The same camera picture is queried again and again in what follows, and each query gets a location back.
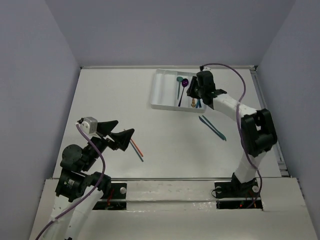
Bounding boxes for shiny purple spoon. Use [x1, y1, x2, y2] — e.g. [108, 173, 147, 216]
[178, 78, 189, 107]

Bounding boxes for ornate gold fork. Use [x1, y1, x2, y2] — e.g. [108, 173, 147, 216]
[191, 98, 196, 108]

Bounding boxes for orange chopstick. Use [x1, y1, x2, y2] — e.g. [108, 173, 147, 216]
[130, 139, 144, 157]

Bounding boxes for matte teal spoon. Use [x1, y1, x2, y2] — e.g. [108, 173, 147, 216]
[176, 76, 183, 99]

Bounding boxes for dark blue knife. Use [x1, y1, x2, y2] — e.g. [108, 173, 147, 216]
[198, 115, 226, 141]

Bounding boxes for teal green knife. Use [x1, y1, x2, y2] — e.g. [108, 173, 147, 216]
[201, 115, 227, 141]

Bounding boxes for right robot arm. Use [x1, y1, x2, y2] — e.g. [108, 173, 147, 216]
[187, 70, 278, 199]

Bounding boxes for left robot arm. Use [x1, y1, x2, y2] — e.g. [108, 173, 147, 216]
[38, 117, 135, 240]

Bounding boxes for white cutlery tray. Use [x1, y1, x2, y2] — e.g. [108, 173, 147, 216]
[150, 69, 206, 113]

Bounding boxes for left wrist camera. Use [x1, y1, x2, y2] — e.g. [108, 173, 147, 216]
[76, 117, 98, 135]

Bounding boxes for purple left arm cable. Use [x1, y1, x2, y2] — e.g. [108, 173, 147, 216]
[34, 123, 106, 240]

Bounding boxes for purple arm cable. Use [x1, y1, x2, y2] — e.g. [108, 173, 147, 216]
[199, 63, 263, 201]
[34, 123, 106, 240]

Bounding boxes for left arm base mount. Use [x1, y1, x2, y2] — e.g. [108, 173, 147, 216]
[93, 181, 127, 211]

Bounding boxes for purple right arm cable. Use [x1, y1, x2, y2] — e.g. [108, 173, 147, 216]
[199, 63, 263, 201]

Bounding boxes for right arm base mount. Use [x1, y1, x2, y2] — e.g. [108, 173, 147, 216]
[211, 181, 263, 210]

